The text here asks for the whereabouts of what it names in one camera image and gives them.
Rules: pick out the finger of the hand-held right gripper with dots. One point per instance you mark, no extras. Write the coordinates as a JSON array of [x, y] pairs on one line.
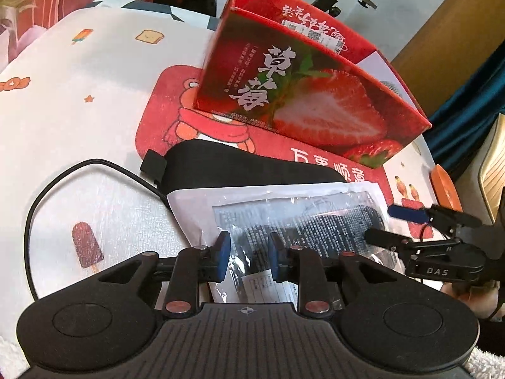
[[384, 237], [406, 211]]

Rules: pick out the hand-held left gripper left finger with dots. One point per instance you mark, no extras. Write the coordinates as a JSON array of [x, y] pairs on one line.
[[223, 254]]

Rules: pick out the red strawberry print box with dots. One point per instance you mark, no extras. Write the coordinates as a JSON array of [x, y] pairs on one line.
[[315, 98]]

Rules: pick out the red cartoon print mat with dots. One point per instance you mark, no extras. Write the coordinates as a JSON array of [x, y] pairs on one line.
[[169, 106]]

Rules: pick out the wooden door panel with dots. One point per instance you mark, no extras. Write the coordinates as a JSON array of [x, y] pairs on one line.
[[453, 19]]

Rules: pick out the cream ribbed chair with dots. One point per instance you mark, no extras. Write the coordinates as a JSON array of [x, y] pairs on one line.
[[493, 166]]

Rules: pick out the black eye mask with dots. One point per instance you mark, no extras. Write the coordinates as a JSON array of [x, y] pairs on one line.
[[236, 166]]

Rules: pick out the clear packet with black item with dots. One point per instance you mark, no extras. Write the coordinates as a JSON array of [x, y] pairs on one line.
[[315, 213]]

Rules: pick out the person's right hand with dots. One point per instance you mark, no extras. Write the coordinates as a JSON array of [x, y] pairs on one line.
[[483, 300]]

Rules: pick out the orange cloth item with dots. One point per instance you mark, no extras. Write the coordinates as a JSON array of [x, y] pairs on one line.
[[446, 185]]

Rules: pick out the teal curtain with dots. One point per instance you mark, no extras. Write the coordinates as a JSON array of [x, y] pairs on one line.
[[465, 126]]

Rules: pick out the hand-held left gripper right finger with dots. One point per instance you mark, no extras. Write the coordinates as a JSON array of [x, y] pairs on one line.
[[276, 258]]

